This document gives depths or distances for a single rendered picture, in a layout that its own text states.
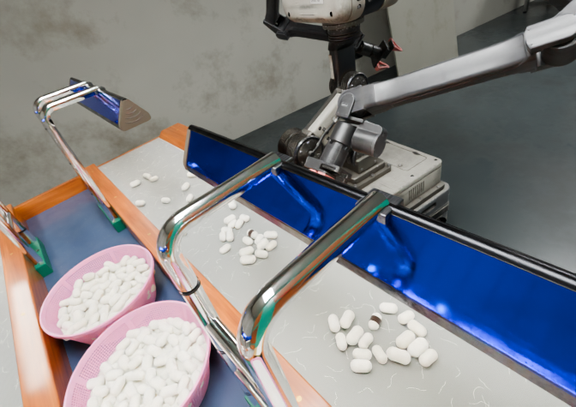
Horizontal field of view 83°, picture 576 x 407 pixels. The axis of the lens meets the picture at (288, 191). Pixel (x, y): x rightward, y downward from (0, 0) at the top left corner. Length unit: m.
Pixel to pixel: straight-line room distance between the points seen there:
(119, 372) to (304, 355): 0.36
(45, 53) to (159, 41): 0.74
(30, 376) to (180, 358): 0.29
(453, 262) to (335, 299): 0.44
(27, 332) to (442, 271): 0.87
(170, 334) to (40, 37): 2.36
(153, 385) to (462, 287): 0.58
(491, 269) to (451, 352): 0.38
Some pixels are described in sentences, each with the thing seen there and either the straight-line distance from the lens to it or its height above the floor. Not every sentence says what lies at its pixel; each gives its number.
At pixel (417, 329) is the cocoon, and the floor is 0.76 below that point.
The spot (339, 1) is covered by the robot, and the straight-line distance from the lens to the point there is 1.04.
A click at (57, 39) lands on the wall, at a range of 2.82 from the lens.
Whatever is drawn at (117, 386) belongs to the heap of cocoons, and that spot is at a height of 0.74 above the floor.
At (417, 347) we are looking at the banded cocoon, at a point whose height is 0.76.
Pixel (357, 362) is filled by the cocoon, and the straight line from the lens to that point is 0.61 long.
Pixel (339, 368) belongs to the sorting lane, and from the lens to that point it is 0.63.
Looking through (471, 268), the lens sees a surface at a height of 1.10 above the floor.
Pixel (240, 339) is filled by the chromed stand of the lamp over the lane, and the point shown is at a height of 1.10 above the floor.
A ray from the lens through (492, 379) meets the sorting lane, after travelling 0.64.
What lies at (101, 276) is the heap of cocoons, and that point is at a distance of 1.02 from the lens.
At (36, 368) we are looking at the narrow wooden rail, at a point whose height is 0.76.
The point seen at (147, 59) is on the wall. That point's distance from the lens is 2.88.
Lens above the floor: 1.31
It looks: 35 degrees down
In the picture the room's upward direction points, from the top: 14 degrees counter-clockwise
